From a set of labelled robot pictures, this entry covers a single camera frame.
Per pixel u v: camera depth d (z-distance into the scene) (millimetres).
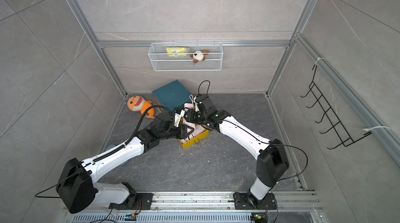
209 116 608
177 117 708
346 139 583
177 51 837
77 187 400
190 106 802
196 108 681
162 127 622
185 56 882
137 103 1039
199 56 857
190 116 699
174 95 898
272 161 428
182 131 686
